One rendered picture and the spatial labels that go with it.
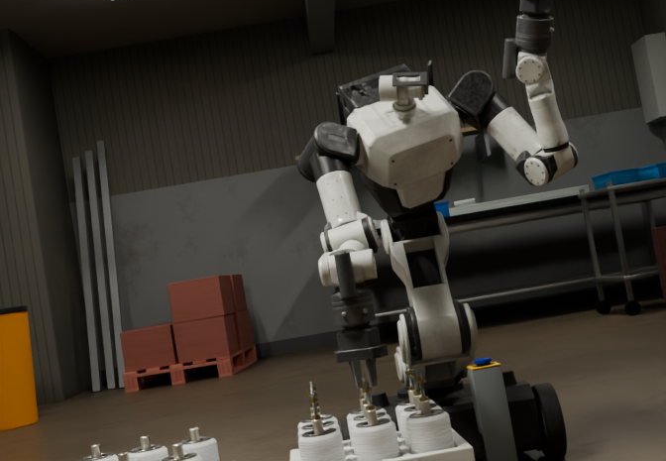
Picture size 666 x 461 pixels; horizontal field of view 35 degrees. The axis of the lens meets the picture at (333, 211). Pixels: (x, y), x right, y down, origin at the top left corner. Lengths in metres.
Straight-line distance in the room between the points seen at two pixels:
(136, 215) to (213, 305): 1.84
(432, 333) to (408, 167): 0.43
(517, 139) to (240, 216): 6.71
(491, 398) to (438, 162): 0.63
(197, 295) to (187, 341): 0.34
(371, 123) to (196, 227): 6.72
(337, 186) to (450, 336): 0.49
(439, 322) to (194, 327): 5.27
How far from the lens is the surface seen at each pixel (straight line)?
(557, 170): 2.72
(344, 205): 2.61
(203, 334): 7.92
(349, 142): 2.69
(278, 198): 9.34
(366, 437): 2.31
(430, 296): 2.81
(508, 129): 2.78
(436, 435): 2.32
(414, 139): 2.71
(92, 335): 8.81
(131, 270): 9.46
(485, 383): 2.54
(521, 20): 2.65
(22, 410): 6.85
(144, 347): 8.04
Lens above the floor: 0.58
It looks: 4 degrees up
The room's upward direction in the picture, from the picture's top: 10 degrees counter-clockwise
